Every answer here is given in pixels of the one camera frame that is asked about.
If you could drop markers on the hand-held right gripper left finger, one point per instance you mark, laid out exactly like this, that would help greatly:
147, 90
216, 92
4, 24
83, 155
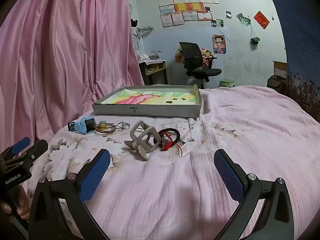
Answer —
96, 175

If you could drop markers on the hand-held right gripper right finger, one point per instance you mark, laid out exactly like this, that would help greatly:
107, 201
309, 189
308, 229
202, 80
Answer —
228, 177

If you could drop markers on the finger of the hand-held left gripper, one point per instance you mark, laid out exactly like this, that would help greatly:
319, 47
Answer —
21, 144
37, 150

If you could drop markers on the blue smart watch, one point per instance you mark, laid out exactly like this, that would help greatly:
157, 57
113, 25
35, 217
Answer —
83, 124

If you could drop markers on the beige hair claw clip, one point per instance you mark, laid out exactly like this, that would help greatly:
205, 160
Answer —
142, 140

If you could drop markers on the grey cardboard box tray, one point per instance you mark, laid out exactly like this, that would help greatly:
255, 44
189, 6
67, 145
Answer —
147, 110

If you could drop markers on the person's left hand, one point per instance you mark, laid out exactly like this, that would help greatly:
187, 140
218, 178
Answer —
23, 200

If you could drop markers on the pink floral blanket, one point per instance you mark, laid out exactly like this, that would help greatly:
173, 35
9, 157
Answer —
200, 135

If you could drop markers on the coloured drawing paper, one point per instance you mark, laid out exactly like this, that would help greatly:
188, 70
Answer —
150, 97

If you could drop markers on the green plastic stool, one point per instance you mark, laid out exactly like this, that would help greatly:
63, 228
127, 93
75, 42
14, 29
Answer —
227, 82

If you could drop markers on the pink curtain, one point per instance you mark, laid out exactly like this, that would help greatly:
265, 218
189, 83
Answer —
62, 55

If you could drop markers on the wooden cabinet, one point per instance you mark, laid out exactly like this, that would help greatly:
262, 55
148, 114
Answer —
280, 67

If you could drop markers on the wooden desk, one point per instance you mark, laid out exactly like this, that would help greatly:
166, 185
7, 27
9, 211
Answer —
160, 71

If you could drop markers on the colourful cartoon hanging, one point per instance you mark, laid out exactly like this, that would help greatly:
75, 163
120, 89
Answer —
207, 55

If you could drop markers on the black office chair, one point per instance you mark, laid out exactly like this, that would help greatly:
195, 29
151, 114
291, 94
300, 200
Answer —
192, 55

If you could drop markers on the stack of books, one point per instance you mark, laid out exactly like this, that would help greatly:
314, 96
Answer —
151, 56

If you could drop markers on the green hanging ornament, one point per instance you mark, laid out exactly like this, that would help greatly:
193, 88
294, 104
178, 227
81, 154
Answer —
255, 40

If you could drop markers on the blue printed curtain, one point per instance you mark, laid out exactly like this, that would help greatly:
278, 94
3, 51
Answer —
300, 42

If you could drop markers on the red paper square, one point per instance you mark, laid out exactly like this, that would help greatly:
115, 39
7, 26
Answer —
261, 20

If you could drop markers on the cartoon wall poster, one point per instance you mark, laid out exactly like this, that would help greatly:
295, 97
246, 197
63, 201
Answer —
219, 43

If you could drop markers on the pair of wall photos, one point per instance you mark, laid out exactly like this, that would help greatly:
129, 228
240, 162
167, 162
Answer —
217, 23

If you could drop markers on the black wall object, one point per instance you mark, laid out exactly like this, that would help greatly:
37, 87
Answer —
133, 23

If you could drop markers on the green wall photos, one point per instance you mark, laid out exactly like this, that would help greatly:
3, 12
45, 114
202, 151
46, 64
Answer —
243, 19

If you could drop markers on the small wall photo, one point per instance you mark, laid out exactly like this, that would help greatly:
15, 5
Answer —
228, 14

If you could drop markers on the group of wall certificates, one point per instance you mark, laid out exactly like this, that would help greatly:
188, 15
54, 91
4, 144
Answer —
187, 10

